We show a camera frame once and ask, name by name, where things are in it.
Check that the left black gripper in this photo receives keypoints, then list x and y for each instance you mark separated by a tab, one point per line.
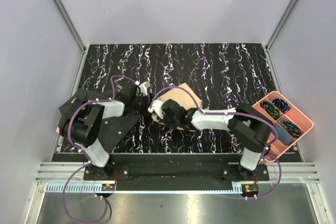
144	112

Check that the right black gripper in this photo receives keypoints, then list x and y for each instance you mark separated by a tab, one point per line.
165	118

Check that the beige cloth napkin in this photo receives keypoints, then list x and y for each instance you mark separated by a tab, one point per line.
181	94

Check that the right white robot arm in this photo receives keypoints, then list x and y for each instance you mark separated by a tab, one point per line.
250	127

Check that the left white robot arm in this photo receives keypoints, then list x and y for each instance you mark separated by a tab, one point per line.
96	124

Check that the yellow patterned sock roll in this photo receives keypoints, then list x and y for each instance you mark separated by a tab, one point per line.
271	109

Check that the blue patterned sock roll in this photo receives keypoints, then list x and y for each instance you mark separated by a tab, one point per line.
281	104

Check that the teal patterned sock roll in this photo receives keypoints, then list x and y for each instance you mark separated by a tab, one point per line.
292	128

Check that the grey rolled sock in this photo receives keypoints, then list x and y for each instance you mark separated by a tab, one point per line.
283	136

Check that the pink divided tray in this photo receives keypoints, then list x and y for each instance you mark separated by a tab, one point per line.
277	149

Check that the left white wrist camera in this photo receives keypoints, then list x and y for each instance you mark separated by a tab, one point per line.
143	89

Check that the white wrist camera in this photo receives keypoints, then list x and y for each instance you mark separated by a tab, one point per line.
143	89
156	109

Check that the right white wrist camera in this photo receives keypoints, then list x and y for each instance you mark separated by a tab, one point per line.
156	109

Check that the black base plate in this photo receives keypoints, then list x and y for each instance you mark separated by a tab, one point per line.
175	172

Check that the slotted cable duct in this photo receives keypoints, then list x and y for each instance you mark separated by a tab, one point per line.
80	188

